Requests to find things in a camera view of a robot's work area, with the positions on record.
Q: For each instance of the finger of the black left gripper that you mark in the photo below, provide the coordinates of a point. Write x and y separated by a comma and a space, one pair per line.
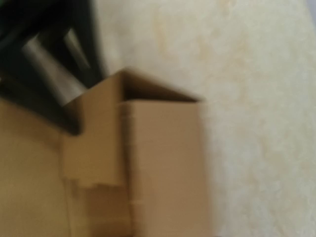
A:
79, 16
23, 83

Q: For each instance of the brown cardboard box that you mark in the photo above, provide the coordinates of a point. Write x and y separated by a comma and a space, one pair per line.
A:
137, 169

